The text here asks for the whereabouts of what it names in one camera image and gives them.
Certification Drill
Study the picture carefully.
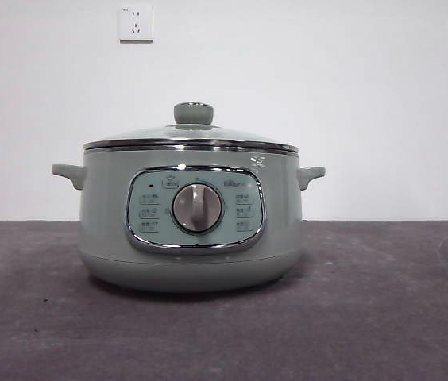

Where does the pale green electric cooking pot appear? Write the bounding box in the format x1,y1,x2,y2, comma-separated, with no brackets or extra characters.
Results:
51,144,326,294

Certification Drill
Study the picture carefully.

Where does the white wall socket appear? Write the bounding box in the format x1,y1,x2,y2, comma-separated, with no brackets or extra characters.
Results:
119,6,155,44

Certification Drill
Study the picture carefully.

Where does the glass lid with green knob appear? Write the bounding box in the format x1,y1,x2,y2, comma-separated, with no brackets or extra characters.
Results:
83,102,299,154

